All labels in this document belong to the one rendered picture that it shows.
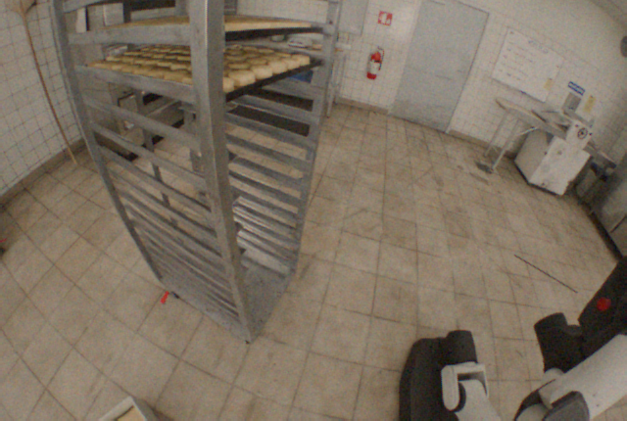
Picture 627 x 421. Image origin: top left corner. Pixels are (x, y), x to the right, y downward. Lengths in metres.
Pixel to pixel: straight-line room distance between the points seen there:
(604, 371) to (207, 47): 0.70
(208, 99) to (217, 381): 1.27
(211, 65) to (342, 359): 1.37
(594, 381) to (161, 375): 1.51
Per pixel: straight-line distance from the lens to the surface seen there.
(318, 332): 1.44
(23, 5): 3.11
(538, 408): 0.55
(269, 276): 1.38
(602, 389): 0.52
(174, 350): 1.47
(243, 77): 0.46
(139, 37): 0.49
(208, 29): 0.32
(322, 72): 0.73
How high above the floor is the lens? 1.36
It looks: 39 degrees down
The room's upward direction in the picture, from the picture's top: 10 degrees clockwise
